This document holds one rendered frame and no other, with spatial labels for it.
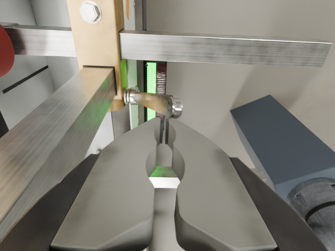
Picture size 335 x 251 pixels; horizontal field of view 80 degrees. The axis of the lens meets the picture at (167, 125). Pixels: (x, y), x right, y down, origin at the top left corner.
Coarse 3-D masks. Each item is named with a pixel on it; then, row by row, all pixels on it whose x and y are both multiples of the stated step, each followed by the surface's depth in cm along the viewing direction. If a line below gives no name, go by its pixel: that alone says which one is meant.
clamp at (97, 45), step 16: (80, 0) 21; (96, 0) 21; (112, 0) 21; (80, 16) 21; (112, 16) 21; (80, 32) 22; (96, 32) 22; (112, 32) 22; (80, 48) 23; (96, 48) 23; (112, 48) 23; (80, 64) 24; (96, 64) 24; (112, 64) 24
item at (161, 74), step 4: (160, 64) 41; (164, 64) 41; (160, 68) 41; (164, 68) 41; (160, 72) 42; (164, 72) 42; (160, 76) 42; (164, 76) 42; (160, 80) 43; (164, 80) 43; (160, 84) 43; (164, 84) 43; (160, 88) 44; (164, 88) 44; (160, 92) 44; (164, 92) 44; (156, 112) 47; (156, 116) 47; (160, 116) 47
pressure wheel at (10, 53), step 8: (0, 32) 21; (0, 40) 21; (8, 40) 22; (0, 48) 21; (8, 48) 22; (0, 56) 21; (8, 56) 22; (0, 64) 21; (8, 64) 23; (0, 72) 22
